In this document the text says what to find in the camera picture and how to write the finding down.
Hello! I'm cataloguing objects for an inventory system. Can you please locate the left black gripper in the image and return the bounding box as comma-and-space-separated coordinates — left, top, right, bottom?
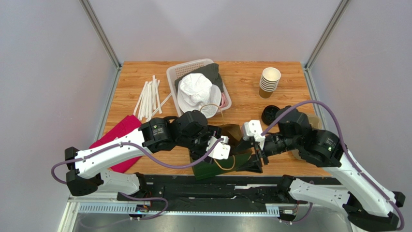
178, 126, 222, 164

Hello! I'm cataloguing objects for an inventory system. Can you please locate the green paper bag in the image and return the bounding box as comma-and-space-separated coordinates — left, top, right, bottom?
191, 116, 251, 180

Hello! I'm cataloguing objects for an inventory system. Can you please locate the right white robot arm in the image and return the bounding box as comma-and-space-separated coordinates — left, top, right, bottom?
235, 106, 405, 232

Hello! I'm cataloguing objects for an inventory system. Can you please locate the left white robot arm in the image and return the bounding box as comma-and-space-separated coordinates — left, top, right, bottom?
65, 110, 230, 196

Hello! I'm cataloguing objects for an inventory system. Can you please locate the pink cloth in basket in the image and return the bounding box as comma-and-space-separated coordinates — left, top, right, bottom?
220, 92, 228, 108

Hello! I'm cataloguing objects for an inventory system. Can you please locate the stack of black lids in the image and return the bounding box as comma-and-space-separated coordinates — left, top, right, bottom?
261, 105, 280, 126

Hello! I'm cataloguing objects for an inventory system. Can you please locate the white bucket hat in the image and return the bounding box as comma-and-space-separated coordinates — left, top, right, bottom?
177, 73, 221, 118

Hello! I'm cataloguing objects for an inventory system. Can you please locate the bundle of white straws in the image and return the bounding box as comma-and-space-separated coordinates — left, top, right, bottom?
133, 75, 172, 121

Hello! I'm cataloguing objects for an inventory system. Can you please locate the red cloth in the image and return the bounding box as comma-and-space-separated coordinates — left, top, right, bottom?
89, 116, 142, 173

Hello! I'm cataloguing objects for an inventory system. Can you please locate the olive green cloth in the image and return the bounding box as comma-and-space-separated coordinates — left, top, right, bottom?
175, 63, 224, 92

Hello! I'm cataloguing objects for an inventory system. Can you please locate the beige cup carrier tray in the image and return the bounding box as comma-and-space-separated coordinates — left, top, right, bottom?
291, 114, 323, 160

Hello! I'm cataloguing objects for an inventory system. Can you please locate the white plastic basket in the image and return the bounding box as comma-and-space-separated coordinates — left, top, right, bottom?
166, 58, 232, 116

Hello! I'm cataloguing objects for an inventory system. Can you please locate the stack of paper cups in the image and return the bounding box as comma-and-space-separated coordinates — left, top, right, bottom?
259, 67, 281, 99

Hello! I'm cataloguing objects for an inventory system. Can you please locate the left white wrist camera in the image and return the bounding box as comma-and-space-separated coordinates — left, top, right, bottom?
206, 136, 231, 160

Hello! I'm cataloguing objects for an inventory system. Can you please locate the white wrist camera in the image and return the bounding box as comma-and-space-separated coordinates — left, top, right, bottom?
206, 136, 231, 160
241, 120, 265, 149

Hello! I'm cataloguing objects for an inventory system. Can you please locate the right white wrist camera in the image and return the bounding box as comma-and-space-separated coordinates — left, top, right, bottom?
241, 120, 265, 149

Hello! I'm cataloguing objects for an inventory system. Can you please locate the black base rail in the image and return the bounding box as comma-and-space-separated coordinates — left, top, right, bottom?
116, 174, 342, 223

